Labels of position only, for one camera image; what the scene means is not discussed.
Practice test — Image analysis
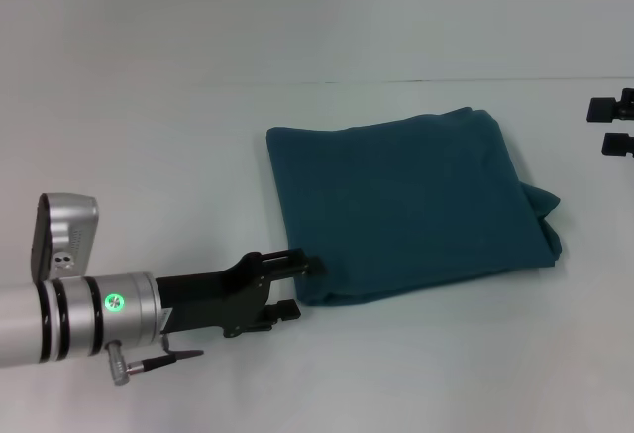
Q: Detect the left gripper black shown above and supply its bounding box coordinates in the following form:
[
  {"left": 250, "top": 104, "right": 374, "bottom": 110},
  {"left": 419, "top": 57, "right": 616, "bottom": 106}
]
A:
[{"left": 154, "top": 249, "right": 329, "bottom": 340}]

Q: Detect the teal blue t-shirt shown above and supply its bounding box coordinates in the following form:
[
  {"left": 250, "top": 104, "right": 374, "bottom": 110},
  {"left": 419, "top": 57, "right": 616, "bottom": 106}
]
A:
[{"left": 264, "top": 107, "right": 564, "bottom": 309}]

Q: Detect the dark red cable with connector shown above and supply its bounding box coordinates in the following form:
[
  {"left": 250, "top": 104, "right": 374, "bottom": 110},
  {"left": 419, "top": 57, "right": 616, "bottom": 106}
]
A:
[{"left": 105, "top": 336, "right": 206, "bottom": 388}]

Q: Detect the left wrist camera silver housing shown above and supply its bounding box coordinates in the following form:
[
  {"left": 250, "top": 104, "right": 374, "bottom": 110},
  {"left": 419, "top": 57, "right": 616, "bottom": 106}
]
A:
[{"left": 30, "top": 192, "right": 100, "bottom": 283}]

